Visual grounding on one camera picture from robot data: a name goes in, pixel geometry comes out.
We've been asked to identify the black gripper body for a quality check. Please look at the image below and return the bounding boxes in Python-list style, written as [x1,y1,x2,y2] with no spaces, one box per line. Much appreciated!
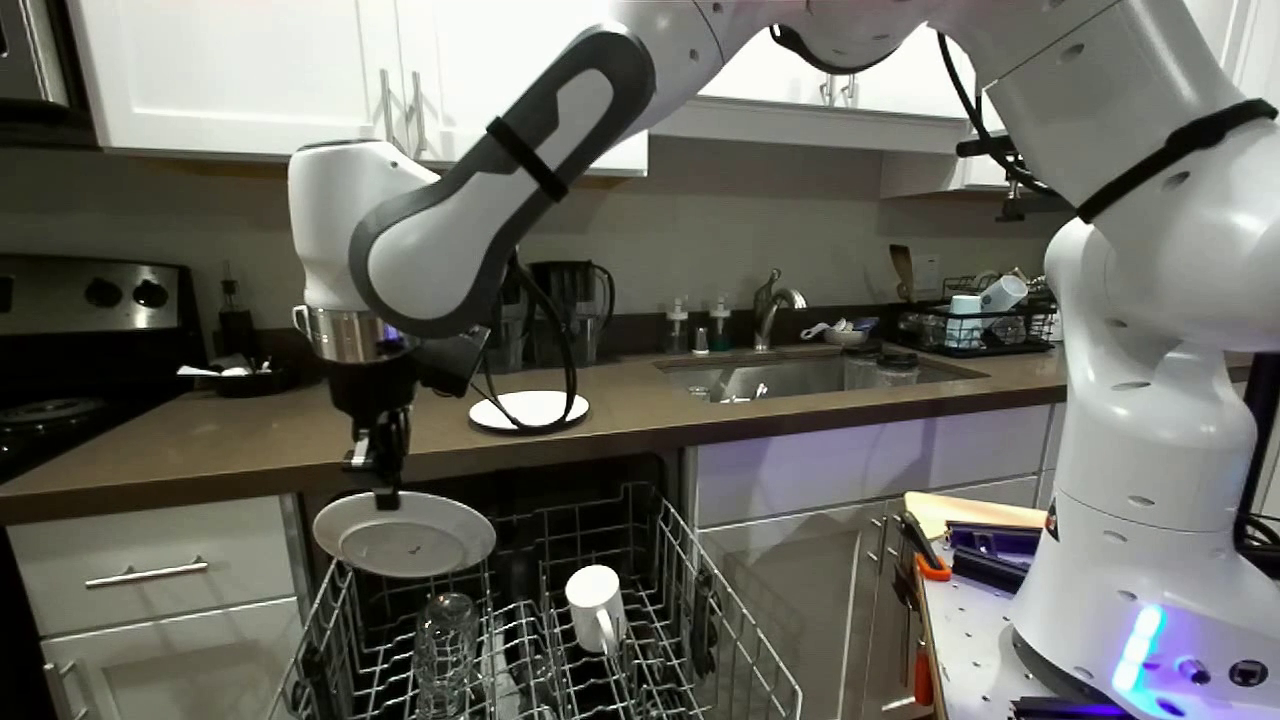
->
[322,348,418,454]

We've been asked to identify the white round plate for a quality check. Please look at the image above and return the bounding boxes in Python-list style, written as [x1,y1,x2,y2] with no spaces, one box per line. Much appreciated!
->
[465,389,592,436]
[309,487,499,583]

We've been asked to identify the black frying pan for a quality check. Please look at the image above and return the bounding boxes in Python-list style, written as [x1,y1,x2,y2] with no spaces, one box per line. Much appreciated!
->
[171,348,317,402]

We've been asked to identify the clear drinking glass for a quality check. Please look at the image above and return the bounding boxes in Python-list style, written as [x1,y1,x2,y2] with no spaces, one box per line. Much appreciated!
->
[410,590,485,712]

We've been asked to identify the white mug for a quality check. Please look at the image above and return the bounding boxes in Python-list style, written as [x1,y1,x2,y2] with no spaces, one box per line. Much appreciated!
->
[558,562,631,658]

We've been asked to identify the white lower drawer cabinet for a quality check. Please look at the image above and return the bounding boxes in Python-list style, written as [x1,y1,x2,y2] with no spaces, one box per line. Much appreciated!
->
[4,493,309,720]

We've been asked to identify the black and steel stove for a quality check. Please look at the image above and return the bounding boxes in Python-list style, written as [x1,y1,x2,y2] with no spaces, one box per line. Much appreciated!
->
[0,254,203,484]

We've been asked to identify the white upper cabinet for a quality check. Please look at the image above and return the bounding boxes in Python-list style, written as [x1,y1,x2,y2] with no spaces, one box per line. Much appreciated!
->
[651,0,990,157]
[65,0,656,179]

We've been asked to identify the chrome faucet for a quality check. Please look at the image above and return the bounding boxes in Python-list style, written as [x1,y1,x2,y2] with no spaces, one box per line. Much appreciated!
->
[744,273,810,357]

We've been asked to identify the steel kitchen sink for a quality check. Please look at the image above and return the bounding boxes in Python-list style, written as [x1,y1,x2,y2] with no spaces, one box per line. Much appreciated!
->
[651,348,990,411]

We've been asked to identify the orange and black clamp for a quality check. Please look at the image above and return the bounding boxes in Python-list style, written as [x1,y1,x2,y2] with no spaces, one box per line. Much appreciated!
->
[905,512,955,590]

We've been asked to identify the wooden board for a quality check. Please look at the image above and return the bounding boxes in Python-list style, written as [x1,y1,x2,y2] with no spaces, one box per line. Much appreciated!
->
[899,487,1053,540]

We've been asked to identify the dish drainer with items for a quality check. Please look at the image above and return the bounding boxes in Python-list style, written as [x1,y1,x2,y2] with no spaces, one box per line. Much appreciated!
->
[890,263,1068,357]

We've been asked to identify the metal robot table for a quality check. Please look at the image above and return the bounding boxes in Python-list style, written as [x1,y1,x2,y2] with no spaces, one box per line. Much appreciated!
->
[911,558,1280,720]

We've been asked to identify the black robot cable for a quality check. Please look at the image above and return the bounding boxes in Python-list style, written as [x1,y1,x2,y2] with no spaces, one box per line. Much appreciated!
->
[466,27,1064,442]

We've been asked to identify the steel drawer handle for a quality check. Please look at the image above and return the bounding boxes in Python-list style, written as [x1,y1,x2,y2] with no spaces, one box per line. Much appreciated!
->
[78,558,215,592]

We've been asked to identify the wire dishwasher rack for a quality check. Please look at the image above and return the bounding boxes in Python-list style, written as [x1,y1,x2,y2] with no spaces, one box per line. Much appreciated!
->
[264,455,807,720]

